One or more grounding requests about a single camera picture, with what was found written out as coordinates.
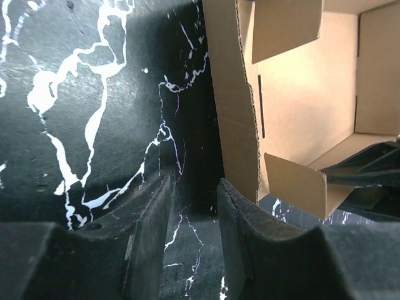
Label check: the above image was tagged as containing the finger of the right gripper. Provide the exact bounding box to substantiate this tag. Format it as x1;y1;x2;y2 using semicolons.
323;141;399;188

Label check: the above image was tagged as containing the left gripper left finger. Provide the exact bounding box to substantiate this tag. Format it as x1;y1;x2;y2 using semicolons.
1;175;171;299

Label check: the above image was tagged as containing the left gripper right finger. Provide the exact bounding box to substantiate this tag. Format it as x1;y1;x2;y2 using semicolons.
217;179;399;299

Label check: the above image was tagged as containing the cardboard box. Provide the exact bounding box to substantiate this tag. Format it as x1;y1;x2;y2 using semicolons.
202;1;399;219

